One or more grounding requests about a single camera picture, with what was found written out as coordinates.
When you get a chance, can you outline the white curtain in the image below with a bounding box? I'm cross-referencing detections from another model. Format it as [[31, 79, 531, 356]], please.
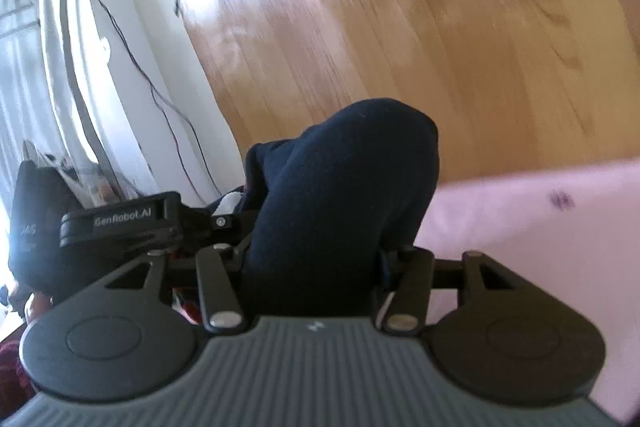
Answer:
[[0, 0, 153, 210]]

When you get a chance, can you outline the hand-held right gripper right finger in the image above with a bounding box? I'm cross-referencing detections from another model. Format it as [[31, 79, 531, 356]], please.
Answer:
[[372, 247, 522, 336]]

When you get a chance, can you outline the dark red clothing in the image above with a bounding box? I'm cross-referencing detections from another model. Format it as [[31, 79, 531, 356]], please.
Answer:
[[0, 338, 37, 414]]

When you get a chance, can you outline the navy patterned small garment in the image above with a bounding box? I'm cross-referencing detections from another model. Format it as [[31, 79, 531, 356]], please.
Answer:
[[172, 97, 442, 325]]

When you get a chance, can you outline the person's left hand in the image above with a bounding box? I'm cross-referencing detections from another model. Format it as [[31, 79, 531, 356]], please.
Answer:
[[9, 283, 55, 325]]

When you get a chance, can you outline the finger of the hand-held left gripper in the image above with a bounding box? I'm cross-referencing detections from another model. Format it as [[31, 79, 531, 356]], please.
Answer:
[[180, 205, 259, 260]]

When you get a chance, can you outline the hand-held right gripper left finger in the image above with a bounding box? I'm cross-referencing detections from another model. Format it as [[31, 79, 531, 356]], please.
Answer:
[[104, 244, 247, 335]]

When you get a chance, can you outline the pink bed sheet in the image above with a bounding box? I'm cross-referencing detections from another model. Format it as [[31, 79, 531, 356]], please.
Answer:
[[414, 158, 640, 424]]

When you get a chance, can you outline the black wall cable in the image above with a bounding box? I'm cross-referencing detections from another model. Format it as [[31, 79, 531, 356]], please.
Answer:
[[82, 0, 217, 208]]

